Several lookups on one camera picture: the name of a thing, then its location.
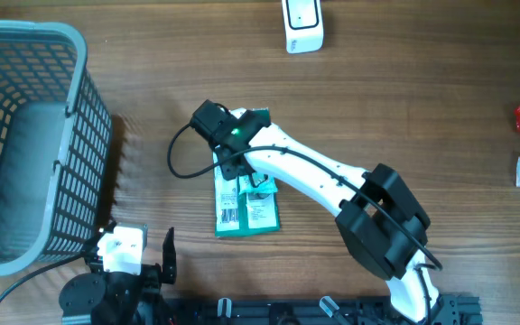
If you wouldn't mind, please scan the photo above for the white barcode scanner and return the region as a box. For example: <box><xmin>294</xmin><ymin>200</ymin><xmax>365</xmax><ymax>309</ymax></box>
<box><xmin>281</xmin><ymin>0</ymin><xmax>324</xmax><ymax>54</ymax></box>

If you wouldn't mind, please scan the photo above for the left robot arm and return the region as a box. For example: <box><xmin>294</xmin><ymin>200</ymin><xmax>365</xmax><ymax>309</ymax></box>
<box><xmin>59</xmin><ymin>222</ymin><xmax>177</xmax><ymax>325</ymax></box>

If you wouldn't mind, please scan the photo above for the green 3M package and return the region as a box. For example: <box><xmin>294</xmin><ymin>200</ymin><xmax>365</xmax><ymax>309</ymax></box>
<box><xmin>212</xmin><ymin>107</ymin><xmax>282</xmax><ymax>238</ymax></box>

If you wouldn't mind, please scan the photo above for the light green wipes pack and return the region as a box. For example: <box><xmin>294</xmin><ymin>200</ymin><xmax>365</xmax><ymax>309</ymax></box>
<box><xmin>238</xmin><ymin>172</ymin><xmax>278</xmax><ymax>194</ymax></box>

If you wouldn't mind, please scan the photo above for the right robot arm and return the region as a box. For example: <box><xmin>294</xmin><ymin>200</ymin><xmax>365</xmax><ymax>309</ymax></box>
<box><xmin>208</xmin><ymin>106</ymin><xmax>441</xmax><ymax>322</ymax></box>

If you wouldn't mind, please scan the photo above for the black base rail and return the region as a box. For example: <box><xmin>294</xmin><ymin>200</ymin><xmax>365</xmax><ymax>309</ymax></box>
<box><xmin>167</xmin><ymin>294</ymin><xmax>484</xmax><ymax>325</ymax></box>

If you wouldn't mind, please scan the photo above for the grey plastic shopping basket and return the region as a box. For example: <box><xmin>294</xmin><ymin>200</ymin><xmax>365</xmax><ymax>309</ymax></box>
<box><xmin>0</xmin><ymin>21</ymin><xmax>113</xmax><ymax>276</ymax></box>

